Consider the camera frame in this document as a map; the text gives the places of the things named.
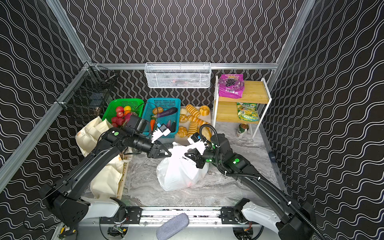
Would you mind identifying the white plastic bag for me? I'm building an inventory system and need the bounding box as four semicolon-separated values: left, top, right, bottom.
156;142;209;191

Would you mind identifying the cream canvas tote bag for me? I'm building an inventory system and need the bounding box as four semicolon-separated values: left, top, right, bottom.
74;116;133;199

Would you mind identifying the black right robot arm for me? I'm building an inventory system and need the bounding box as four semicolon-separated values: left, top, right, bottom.
185;124;325;240

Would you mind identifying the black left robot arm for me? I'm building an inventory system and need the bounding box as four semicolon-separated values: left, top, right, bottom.
40;116;172;227

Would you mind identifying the oval golden bread loaf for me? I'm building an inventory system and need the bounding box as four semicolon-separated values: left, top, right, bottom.
202;127;212;141

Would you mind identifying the knotted round bun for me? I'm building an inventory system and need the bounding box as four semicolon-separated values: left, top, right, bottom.
177;126;188;138

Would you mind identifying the striped bread roll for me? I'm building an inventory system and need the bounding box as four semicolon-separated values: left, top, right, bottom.
187;121;199;137

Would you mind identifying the orange carrot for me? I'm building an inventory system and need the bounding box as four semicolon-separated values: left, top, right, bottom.
150;119;156;131

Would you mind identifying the beige bread tray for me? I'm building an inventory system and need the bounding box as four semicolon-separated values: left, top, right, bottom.
175;105;212;146

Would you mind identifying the teal plastic basket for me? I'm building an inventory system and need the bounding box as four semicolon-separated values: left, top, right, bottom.
142;98;181;140

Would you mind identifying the long striped bread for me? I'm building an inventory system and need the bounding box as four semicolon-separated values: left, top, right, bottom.
188;115;209;129

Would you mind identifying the brown potato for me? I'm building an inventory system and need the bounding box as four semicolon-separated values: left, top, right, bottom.
152;107;164;115

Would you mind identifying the purple eggplant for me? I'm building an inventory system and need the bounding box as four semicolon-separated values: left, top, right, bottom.
154;107;178;118

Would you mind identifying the green white can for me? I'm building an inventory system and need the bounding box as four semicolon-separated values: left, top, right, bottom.
236;123;249;138

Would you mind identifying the pumpkin shaped bread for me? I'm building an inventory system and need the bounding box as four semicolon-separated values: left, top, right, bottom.
199;106;211;116

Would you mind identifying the white wooden two-tier shelf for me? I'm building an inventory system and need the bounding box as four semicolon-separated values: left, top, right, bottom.
212;76;272;138

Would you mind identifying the green plastic basket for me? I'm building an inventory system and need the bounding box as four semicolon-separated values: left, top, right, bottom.
102;99;144;127

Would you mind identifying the green yellow snack bag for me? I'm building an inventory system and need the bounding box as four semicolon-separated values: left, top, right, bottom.
237;103;260;122

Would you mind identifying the left purple snack bag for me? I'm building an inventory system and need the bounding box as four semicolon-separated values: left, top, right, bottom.
218;74;245;99

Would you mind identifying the grey cloth pad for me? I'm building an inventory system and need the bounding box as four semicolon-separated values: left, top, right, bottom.
156;213;189;240

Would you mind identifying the yellow black tape measure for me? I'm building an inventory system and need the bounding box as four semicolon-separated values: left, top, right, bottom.
58;225;78;240

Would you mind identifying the white wire wall basket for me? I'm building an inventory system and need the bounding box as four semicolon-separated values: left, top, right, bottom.
145;62;212;89

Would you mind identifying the black wire wall basket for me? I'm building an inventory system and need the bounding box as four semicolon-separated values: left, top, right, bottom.
57;66;117;122

